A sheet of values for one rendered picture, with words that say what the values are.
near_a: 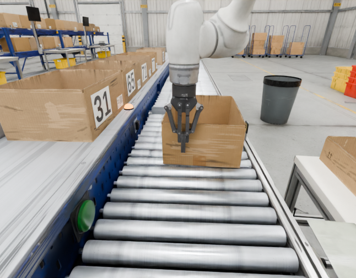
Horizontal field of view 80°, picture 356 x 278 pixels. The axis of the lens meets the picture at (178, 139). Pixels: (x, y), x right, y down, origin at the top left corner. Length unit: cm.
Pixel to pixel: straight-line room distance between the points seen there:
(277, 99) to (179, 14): 282
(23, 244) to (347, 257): 64
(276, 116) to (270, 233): 289
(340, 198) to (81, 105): 82
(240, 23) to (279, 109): 276
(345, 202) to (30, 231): 79
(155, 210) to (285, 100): 293
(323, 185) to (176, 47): 63
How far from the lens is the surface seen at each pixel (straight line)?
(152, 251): 55
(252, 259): 56
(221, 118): 113
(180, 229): 58
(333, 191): 84
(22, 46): 767
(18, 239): 46
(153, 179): 74
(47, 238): 47
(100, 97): 78
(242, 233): 60
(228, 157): 79
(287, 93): 333
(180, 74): 62
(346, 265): 63
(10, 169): 70
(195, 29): 61
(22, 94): 78
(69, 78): 114
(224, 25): 68
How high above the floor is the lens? 119
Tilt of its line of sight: 26 degrees down
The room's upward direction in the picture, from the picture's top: straight up
